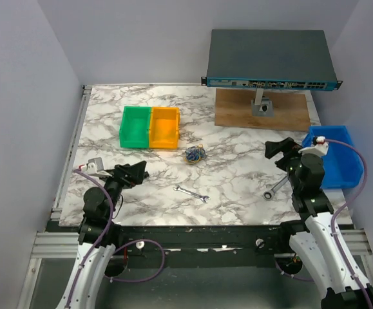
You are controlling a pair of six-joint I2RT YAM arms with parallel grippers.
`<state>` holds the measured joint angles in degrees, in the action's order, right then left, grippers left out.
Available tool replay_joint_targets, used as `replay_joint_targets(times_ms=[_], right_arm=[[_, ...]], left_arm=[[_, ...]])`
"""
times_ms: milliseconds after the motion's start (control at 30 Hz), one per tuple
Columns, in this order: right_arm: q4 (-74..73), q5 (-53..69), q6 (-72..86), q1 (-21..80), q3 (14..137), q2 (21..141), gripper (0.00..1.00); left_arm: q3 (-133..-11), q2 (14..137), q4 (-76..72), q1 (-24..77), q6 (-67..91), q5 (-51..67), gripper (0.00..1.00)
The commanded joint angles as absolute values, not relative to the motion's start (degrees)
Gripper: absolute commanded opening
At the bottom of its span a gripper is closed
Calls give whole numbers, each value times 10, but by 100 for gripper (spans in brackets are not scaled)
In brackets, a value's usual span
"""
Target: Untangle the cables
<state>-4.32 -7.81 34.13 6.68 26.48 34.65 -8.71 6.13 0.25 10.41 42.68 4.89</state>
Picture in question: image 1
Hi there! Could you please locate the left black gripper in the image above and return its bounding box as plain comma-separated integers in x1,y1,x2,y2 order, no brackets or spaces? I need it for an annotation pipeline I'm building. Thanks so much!
97,160,146,218

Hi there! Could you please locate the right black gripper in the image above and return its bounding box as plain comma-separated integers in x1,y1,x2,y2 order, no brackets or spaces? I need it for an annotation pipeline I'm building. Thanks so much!
265,136,307,191

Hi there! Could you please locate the yellow thin cable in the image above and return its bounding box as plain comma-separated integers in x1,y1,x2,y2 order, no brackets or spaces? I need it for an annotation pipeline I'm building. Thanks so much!
186,144,206,166

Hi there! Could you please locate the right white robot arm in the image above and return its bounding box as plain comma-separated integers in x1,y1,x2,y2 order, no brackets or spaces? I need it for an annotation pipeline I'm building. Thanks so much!
265,136,373,308

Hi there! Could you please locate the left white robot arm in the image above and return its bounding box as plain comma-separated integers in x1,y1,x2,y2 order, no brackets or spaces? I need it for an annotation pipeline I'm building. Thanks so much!
57,158,149,308

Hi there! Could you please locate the ratcheting combination wrench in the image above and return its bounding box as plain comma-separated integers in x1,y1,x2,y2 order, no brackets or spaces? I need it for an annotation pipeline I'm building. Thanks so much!
263,177,288,200

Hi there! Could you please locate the green plastic bin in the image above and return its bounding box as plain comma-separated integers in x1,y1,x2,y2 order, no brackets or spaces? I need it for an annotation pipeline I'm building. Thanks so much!
119,106,151,149

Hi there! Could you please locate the orange plastic bin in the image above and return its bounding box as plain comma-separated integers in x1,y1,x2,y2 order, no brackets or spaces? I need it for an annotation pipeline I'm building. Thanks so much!
149,107,180,149

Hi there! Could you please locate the brown wooden board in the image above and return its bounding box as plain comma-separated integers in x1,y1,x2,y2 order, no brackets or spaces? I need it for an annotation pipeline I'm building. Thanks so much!
215,89,311,132

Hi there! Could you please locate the small open-end wrench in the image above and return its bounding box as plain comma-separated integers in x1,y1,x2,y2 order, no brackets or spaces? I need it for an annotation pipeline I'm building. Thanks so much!
173,185,210,203

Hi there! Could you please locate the blue plastic bin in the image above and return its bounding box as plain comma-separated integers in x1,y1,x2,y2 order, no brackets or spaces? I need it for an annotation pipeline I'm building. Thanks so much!
302,126,363,189

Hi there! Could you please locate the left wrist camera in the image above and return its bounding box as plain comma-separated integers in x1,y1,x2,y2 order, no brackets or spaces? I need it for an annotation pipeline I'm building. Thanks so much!
77,157,108,176

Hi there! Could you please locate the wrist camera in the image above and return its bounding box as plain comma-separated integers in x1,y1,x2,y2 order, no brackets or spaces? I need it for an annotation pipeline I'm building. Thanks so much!
298,136,329,158
77,157,108,176

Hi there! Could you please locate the grey metal switch stand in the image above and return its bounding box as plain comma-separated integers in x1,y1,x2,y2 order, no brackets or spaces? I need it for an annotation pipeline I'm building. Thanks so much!
251,89,274,118

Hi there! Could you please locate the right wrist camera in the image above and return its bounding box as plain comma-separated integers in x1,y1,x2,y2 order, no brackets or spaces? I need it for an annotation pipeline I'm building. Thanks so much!
298,136,329,158

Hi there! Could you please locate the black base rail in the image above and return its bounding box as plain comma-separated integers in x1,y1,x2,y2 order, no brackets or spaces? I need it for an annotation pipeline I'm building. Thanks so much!
107,225,301,273

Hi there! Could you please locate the grey network switch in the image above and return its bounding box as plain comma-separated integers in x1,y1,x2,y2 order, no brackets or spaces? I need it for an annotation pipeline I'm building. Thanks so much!
201,30,342,91

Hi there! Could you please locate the aluminium frame rail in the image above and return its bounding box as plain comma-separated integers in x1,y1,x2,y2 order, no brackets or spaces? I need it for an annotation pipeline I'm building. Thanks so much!
35,85,93,241

